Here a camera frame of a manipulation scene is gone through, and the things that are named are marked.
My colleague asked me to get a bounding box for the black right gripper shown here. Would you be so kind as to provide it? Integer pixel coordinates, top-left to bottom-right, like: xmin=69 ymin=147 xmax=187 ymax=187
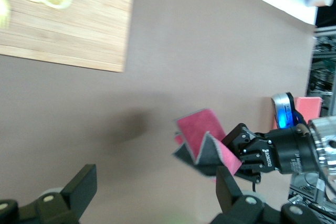
xmin=222 ymin=123 xmax=323 ymax=184

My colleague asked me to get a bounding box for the pink box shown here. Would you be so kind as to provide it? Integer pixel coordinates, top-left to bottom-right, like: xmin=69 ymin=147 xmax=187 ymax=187
xmin=272 ymin=96 xmax=323 ymax=130

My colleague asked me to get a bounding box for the bamboo cutting board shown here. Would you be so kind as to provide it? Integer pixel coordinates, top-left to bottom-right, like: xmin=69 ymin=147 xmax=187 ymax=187
xmin=0 ymin=0 xmax=136 ymax=73

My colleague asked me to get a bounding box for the red cloth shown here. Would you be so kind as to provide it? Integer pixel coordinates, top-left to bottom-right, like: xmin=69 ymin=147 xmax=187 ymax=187
xmin=172 ymin=108 xmax=243 ymax=184

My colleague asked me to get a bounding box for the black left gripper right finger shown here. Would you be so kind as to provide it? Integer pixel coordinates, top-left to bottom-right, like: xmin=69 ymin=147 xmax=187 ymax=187
xmin=209 ymin=165 xmax=325 ymax=224

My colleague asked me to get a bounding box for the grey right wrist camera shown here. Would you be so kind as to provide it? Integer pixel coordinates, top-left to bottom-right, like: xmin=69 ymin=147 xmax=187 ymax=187
xmin=271 ymin=92 xmax=307 ymax=130

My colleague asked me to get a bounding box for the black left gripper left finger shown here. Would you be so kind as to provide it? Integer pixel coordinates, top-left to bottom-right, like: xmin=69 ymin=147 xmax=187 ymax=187
xmin=0 ymin=163 xmax=98 ymax=224

